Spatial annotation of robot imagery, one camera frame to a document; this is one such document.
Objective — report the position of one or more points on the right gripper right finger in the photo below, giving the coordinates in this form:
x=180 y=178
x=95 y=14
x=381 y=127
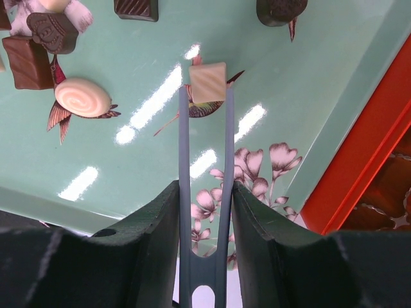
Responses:
x=282 y=264

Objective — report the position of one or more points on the white square chocolate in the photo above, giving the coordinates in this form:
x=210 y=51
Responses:
x=208 y=82

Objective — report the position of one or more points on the grey plastic tweezers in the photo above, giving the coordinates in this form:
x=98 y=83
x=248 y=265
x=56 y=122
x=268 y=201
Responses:
x=210 y=270

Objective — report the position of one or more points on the brown square chocolate low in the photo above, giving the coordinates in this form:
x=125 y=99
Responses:
x=29 y=63

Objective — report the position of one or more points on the dark heart chocolate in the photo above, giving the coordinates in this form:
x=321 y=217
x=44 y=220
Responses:
x=279 y=12

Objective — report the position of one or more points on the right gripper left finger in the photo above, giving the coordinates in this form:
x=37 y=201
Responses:
x=131 y=263

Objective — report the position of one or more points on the dark square chocolate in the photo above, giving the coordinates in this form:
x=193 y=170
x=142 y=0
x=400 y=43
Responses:
x=142 y=10

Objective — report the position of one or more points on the green floral tray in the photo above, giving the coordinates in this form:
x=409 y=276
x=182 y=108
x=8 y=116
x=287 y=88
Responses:
x=297 y=94

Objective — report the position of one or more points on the orange chocolate box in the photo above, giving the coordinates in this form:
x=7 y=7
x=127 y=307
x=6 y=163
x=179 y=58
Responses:
x=375 y=133

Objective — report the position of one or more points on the white swirl oval chocolate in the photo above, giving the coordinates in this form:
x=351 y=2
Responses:
x=82 y=97

